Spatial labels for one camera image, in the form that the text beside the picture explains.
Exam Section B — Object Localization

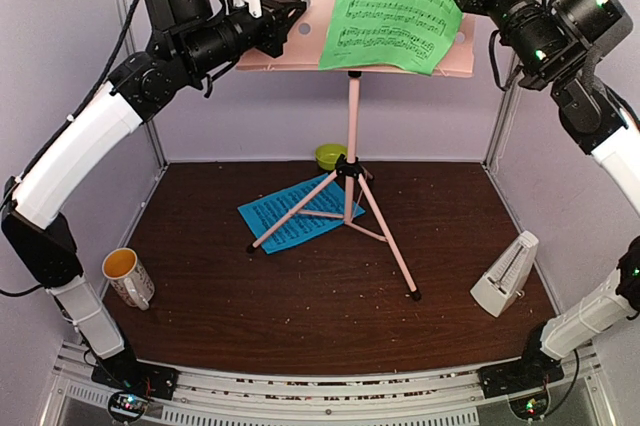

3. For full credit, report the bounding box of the green sheet music paper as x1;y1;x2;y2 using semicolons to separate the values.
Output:
318;0;474;78

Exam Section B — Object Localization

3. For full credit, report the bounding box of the blue sheet music paper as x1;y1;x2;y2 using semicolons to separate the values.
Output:
238;174;345;254

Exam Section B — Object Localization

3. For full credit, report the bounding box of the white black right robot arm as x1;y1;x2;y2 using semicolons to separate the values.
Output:
453;0;639;208

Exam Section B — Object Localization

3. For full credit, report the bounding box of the patterned ceramic mug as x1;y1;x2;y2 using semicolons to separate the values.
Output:
102;248;155;311

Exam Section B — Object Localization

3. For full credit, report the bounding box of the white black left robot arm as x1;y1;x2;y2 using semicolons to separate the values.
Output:
1;0;307;390

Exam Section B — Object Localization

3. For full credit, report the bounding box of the aluminium front rail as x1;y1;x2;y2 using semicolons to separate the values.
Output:
47;340;609;426

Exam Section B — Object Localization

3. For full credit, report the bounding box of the white metronome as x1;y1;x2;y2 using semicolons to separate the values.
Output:
470;231;539;317

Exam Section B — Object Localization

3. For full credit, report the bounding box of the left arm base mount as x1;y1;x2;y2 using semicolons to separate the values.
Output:
91;361;179;400

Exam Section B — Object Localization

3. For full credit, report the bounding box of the yellow-green bowl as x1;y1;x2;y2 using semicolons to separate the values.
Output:
314;143;348;171

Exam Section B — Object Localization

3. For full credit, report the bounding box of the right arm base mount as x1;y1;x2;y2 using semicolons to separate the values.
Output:
478;359;564;399

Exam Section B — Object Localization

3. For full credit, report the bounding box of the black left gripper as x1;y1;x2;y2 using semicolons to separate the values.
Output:
178;0;305;77

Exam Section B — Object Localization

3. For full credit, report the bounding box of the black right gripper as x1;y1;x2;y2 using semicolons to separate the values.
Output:
451;0;573;79

